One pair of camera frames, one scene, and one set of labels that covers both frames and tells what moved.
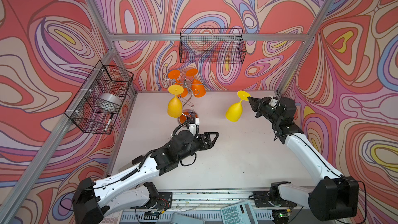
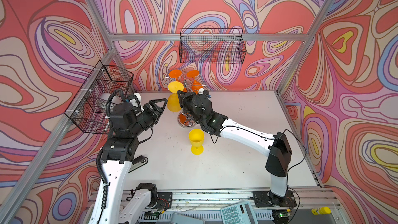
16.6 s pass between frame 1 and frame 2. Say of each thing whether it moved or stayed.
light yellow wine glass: moved
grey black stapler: stayed
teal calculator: stayed
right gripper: moved
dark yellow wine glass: moved
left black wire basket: stayed
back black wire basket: stayed
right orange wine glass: stayed
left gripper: moved
